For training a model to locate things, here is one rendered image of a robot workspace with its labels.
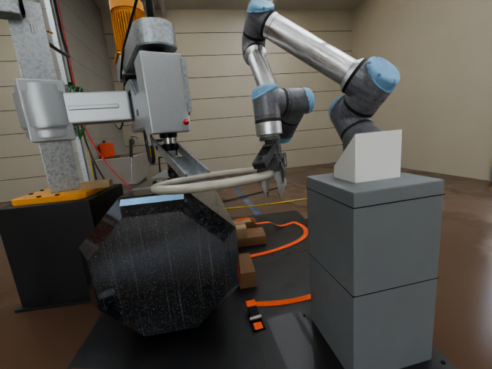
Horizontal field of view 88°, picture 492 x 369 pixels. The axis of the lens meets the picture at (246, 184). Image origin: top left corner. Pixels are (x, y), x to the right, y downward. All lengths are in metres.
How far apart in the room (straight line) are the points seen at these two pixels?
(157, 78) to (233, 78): 5.47
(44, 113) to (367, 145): 1.99
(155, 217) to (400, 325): 1.19
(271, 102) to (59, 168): 1.77
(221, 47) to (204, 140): 2.31
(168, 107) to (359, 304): 1.31
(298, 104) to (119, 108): 1.55
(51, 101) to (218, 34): 5.42
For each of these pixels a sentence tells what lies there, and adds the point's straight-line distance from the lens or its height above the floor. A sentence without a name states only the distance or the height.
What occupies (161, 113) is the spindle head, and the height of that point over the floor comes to 1.23.
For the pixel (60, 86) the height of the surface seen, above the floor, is 1.52.
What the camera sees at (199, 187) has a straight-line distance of 0.76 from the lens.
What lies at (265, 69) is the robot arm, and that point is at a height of 1.36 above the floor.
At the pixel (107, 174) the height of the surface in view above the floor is 0.61.
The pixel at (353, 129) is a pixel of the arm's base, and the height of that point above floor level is 1.06.
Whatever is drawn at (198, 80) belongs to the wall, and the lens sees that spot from 6.83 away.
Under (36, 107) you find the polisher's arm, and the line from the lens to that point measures 2.23.
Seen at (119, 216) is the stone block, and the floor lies 0.75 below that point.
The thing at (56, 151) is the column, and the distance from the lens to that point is 2.28.
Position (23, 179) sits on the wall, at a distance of 7.77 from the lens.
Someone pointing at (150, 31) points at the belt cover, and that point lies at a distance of 1.56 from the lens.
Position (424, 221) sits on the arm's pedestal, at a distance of 1.23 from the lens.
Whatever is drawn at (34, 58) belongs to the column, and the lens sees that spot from 2.36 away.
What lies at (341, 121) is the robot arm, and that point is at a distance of 1.26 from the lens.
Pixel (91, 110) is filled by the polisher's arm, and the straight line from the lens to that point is 2.22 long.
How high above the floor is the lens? 1.10
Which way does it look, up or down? 12 degrees down
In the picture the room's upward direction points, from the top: 5 degrees counter-clockwise
